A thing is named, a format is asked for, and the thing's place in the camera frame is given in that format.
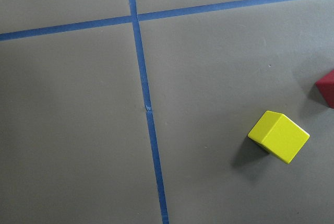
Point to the red block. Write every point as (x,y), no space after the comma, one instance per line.
(325,87)

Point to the yellow block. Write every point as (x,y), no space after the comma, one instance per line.
(279,135)

